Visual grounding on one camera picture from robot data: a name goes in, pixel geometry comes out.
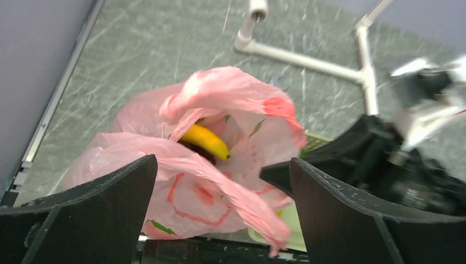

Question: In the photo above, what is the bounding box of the yellow fake banana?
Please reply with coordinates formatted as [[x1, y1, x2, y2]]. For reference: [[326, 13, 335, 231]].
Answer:
[[180, 124, 231, 160]]

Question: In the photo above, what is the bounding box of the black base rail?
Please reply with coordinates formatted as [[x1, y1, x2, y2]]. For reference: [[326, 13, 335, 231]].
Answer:
[[132, 237, 310, 264]]

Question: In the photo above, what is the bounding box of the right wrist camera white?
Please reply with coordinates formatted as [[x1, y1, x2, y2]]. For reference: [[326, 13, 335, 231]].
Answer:
[[390, 54, 465, 152]]

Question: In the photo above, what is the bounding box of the silver open-end wrench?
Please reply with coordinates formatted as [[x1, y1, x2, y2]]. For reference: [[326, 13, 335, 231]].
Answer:
[[268, 74, 289, 91]]

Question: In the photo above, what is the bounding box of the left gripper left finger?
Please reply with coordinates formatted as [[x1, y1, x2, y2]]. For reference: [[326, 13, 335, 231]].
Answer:
[[1, 155, 157, 263]]

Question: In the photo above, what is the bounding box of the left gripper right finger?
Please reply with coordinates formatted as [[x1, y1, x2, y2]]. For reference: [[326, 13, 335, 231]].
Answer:
[[289, 158, 465, 263]]

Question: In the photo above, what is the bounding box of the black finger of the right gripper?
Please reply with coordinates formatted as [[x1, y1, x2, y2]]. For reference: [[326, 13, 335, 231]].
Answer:
[[259, 162, 295, 199]]

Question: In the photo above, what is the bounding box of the pink plastic bag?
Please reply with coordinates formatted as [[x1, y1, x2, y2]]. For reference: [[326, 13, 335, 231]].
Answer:
[[62, 67, 307, 256]]

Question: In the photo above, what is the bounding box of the white PVC pipe frame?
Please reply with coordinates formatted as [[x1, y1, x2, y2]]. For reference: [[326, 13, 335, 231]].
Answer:
[[232, 0, 396, 117]]

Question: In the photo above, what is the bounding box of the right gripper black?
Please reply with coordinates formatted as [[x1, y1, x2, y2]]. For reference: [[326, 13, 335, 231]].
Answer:
[[302, 114, 465, 216]]

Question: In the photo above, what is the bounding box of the pale green plastic basket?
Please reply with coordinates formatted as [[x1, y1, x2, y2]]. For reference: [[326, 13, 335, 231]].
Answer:
[[247, 131, 334, 253]]

